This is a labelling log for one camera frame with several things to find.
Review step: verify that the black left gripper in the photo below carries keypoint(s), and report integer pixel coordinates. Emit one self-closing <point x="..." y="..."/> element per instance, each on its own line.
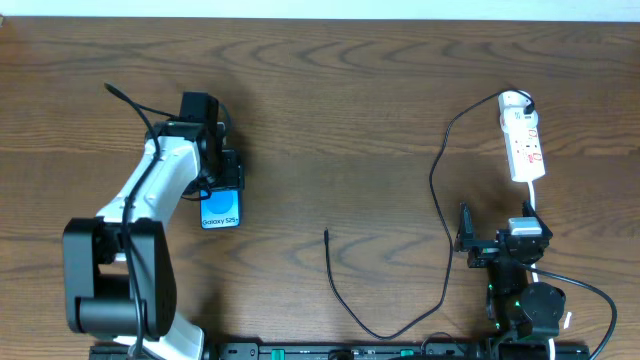
<point x="230" y="177"/>

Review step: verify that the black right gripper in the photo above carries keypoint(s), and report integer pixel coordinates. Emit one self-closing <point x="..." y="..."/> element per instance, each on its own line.
<point x="489" y="245"/>

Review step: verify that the blue Galaxy smartphone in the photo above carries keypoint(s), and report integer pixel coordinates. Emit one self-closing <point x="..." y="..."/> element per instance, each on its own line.
<point x="221" y="210"/>

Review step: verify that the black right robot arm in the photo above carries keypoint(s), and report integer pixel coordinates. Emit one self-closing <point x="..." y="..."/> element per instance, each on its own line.
<point x="525" y="312"/>

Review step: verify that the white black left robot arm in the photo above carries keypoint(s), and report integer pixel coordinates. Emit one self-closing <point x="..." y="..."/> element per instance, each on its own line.
<point x="118" y="276"/>

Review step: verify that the white USB charger plug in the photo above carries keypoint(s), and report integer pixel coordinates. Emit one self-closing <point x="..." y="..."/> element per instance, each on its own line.
<point x="515" y="119"/>

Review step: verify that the white power strip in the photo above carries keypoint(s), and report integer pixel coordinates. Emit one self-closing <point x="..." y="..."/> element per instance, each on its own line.
<point x="524" y="152"/>

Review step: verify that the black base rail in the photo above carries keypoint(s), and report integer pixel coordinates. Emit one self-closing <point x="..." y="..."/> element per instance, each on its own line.
<point x="432" y="350"/>

